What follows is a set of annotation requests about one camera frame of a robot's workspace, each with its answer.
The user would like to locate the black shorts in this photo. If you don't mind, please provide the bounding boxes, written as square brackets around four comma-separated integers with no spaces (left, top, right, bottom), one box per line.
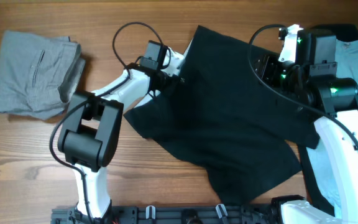
[125,26,319,205]

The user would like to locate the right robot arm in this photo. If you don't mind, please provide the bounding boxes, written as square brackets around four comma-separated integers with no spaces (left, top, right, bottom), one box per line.
[252,25,358,223]

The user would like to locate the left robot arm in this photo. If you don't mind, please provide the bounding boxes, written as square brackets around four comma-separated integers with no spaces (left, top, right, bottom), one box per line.
[49,67,183,223]

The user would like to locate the black garment under t-shirt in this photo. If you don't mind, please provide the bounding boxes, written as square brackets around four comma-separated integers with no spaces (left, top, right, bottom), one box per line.
[298,24,358,217]

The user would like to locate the folded grey shorts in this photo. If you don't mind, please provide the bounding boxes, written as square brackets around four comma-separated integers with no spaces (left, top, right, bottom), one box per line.
[0,30,86,120]

